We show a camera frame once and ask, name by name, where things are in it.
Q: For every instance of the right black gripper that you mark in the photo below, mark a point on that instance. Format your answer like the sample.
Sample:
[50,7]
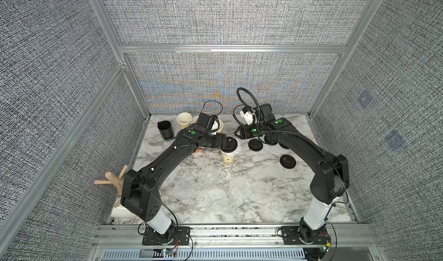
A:
[244,132]

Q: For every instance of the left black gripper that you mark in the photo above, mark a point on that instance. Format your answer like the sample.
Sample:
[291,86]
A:
[221,141]

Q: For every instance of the paper cup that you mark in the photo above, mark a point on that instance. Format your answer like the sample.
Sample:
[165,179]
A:
[228,159]
[184,120]
[194,120]

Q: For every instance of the black lid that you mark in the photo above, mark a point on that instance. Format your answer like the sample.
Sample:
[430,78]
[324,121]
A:
[255,145]
[283,146]
[229,141]
[270,140]
[287,161]

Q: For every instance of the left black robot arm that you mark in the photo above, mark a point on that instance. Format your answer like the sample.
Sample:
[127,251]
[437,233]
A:
[140,192]

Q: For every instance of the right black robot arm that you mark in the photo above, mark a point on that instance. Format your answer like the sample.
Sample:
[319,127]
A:
[331,172]

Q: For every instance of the black lid left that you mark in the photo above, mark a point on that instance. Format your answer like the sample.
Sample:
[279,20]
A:
[255,145]

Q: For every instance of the black lid back middle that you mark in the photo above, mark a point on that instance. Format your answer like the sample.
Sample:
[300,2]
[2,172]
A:
[270,140]

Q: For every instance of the black lid back right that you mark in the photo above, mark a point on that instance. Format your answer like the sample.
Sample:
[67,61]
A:
[283,146]

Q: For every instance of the black cylindrical cup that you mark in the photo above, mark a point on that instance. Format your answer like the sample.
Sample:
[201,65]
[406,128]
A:
[165,129]

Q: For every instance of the wooden peg rack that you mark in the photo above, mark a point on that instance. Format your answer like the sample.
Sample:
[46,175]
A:
[116,181]

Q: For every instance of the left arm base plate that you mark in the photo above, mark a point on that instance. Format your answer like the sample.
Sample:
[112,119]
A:
[173,236]

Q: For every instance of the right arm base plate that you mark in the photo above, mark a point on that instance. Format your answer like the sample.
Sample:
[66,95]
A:
[303,235]

